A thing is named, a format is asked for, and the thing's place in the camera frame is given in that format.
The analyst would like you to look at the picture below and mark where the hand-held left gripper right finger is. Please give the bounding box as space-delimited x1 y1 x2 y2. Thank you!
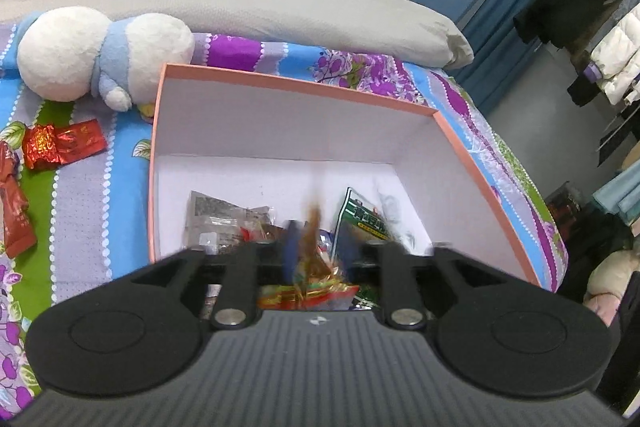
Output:
337 227 538 332

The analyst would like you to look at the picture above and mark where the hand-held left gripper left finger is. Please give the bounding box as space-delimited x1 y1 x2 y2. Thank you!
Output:
120 221 307 331

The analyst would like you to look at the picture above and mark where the brown snack packet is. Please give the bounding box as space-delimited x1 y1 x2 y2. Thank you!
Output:
257 202 362 311

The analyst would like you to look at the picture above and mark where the green snack packet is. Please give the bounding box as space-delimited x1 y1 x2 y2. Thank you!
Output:
331 187 397 244

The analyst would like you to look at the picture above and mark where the grey snack packet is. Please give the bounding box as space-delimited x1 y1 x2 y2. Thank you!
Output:
186 190 274 254

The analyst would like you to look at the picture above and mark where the pink cardboard box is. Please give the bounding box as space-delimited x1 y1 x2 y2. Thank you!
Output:
148 63 545 293

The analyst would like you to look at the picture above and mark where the purple floral bed sheet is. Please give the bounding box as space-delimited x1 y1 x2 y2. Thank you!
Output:
0 9 568 408

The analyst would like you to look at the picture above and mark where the red foil snack packet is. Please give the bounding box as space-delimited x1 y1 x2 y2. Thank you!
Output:
22 119 107 170

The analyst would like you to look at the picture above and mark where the beige fabric bundle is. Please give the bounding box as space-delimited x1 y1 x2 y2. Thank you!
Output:
584 249 637 314

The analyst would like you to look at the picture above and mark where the grey duvet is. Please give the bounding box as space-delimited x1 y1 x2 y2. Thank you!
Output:
0 0 475 70

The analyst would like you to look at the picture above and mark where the blue curtain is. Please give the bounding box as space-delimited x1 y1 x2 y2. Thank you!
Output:
460 0 544 114

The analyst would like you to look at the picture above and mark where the teal folded fabric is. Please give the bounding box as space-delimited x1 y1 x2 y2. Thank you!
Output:
592 167 640 224

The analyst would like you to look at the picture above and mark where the long red snack packet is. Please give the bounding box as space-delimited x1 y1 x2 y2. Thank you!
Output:
0 141 39 259

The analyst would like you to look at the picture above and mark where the white and blue plush toy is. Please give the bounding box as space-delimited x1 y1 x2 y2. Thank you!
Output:
16 6 196 113

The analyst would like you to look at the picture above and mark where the white puffer jacket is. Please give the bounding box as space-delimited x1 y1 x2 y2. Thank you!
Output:
589 3 640 106

